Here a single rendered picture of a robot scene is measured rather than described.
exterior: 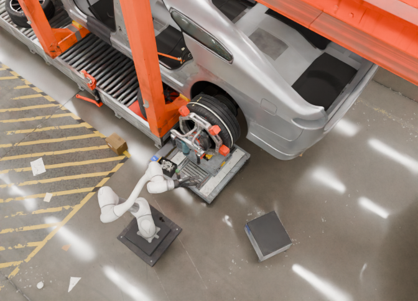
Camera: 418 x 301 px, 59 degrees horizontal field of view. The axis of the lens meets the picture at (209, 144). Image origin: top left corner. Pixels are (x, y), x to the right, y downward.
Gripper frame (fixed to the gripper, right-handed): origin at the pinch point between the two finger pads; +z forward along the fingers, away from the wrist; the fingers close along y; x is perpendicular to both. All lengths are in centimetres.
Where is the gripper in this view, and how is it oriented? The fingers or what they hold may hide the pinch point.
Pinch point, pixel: (196, 180)
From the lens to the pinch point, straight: 311.3
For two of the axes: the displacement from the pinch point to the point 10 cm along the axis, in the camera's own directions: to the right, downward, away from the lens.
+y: 1.6, -4.6, -8.7
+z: 9.6, -1.3, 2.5
